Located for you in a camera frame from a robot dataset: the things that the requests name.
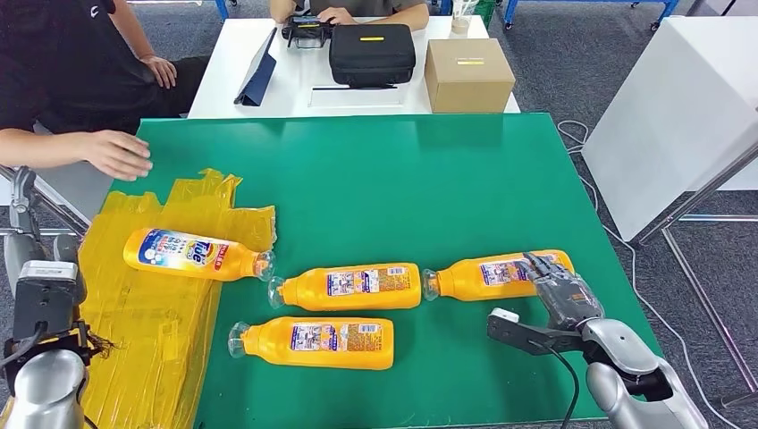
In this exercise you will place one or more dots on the person's right hand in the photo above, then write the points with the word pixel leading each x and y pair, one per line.
pixel 118 154

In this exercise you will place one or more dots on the person's left hand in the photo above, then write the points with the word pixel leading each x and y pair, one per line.
pixel 161 71

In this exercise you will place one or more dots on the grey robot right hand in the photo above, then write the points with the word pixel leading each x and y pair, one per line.
pixel 565 296

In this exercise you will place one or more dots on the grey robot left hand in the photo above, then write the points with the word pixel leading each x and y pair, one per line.
pixel 21 207

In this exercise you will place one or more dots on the orange detergent bottle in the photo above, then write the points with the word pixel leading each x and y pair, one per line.
pixel 331 349
pixel 474 284
pixel 349 290
pixel 189 254

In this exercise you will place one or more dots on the tablet with dark blue cover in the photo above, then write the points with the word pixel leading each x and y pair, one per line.
pixel 257 77

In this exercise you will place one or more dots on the person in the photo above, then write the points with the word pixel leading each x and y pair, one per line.
pixel 59 65
pixel 367 7

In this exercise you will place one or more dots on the white desk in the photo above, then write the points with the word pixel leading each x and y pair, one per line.
pixel 296 74

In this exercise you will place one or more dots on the black handheld controller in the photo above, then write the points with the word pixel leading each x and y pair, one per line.
pixel 305 29

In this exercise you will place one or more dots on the yellow taped cardboard sheet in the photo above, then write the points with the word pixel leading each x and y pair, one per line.
pixel 166 331

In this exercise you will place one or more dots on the large white table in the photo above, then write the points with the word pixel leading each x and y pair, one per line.
pixel 669 115

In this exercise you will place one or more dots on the black carrying case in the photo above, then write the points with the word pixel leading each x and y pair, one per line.
pixel 372 59

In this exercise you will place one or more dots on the yellow rectangular sticker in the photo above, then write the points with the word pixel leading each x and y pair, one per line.
pixel 471 62
pixel 372 39

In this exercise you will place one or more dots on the brown cardboard box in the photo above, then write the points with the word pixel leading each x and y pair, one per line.
pixel 469 86

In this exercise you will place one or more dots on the clear plastic cup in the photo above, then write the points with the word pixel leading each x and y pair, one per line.
pixel 461 21

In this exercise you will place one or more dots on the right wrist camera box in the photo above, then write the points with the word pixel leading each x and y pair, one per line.
pixel 527 337

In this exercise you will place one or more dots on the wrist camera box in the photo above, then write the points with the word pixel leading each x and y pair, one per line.
pixel 527 337
pixel 44 302

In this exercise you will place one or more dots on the short blue metal frame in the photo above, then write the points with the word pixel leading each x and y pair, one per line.
pixel 220 7

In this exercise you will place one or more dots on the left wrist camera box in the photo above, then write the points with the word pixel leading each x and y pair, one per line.
pixel 44 302

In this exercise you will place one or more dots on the metal table frame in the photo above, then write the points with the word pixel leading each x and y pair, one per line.
pixel 693 192

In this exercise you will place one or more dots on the long blue metal frame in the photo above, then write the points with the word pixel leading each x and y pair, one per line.
pixel 592 3

